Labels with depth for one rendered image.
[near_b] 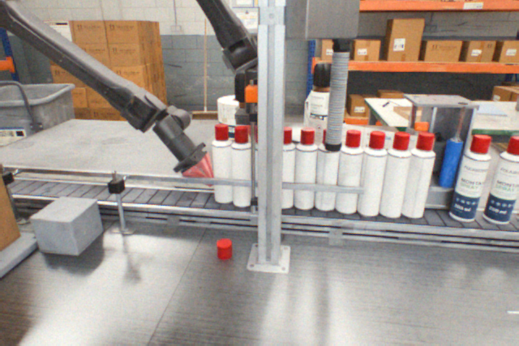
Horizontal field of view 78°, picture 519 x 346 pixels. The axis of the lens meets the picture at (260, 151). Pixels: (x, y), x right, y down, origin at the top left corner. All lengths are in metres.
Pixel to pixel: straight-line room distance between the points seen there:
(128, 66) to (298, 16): 3.67
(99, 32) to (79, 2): 1.95
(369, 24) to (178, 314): 4.85
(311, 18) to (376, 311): 0.52
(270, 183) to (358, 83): 4.65
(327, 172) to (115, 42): 3.63
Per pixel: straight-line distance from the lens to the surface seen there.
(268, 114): 0.58
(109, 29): 4.18
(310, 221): 0.79
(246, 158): 0.76
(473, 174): 0.84
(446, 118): 0.96
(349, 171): 0.76
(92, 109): 4.44
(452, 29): 5.50
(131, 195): 0.94
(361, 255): 0.78
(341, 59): 0.61
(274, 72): 0.56
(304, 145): 0.75
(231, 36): 0.75
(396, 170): 0.78
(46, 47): 0.84
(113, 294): 0.72
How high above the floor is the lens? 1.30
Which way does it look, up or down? 21 degrees down
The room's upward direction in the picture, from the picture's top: straight up
